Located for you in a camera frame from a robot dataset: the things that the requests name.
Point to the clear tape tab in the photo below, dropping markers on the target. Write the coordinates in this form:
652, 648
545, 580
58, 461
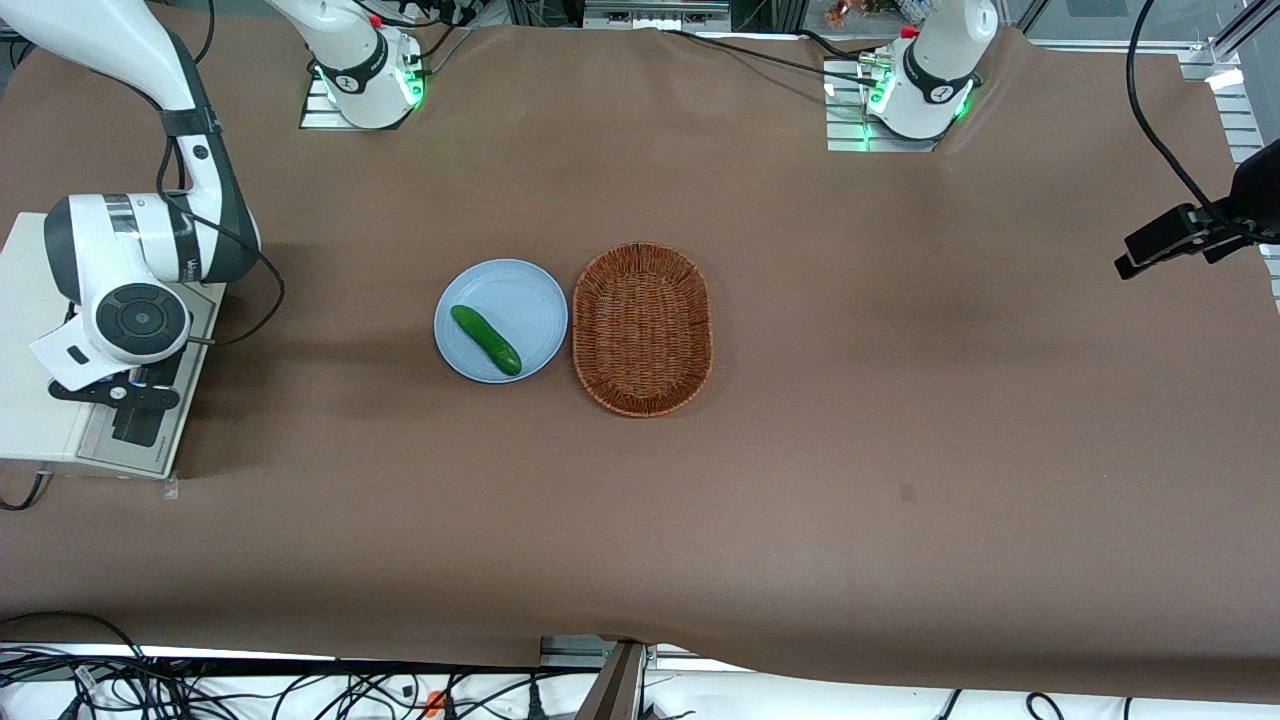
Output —
171, 489

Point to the brown wicker oval basket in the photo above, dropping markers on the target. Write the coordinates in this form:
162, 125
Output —
640, 330

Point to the small orange clip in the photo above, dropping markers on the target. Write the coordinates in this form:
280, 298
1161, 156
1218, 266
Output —
434, 702

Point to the brown table cover sheet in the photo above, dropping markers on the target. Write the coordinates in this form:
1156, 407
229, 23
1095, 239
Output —
900, 350

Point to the aluminium arm base plate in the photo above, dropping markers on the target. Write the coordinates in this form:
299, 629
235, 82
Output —
845, 135
315, 118

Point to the green cucumber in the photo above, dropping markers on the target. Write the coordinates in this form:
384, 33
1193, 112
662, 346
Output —
485, 340

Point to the metal frame rail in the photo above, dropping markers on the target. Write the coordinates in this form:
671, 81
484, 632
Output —
650, 15

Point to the glass oven door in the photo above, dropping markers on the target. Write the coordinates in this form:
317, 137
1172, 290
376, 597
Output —
97, 440

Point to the aluminium frame rail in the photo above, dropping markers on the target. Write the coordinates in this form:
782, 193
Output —
1245, 120

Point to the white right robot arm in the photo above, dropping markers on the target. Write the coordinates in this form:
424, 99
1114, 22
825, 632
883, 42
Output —
100, 260

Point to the light blue round plate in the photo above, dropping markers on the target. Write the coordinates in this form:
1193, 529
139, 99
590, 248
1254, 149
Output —
520, 300

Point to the white toaster oven body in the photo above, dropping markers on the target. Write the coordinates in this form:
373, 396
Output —
30, 400

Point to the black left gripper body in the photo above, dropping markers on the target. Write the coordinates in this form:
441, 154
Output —
1251, 197

